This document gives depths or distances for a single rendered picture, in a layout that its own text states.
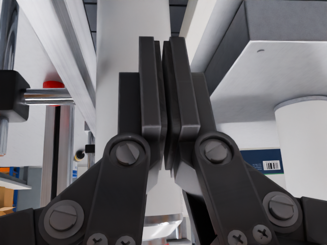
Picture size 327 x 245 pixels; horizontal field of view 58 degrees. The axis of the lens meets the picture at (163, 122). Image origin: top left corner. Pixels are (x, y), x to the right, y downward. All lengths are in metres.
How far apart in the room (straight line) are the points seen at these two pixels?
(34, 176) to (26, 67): 7.89
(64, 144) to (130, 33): 0.41
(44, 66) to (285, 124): 0.38
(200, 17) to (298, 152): 0.34
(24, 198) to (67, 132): 7.79
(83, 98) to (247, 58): 0.20
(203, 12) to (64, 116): 0.43
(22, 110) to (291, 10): 0.27
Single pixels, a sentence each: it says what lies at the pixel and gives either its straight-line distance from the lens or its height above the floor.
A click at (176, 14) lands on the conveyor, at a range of 0.26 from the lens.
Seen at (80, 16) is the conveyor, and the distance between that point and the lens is 0.27.
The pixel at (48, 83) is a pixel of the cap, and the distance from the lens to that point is 0.51.
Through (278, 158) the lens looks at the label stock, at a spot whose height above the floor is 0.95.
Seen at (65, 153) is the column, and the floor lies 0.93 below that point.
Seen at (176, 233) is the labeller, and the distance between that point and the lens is 0.91.
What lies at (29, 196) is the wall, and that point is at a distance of 8.33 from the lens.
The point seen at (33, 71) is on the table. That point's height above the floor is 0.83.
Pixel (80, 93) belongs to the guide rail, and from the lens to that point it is 0.19.
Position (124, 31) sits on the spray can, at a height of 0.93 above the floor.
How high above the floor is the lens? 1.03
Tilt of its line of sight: 15 degrees down
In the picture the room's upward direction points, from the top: 177 degrees clockwise
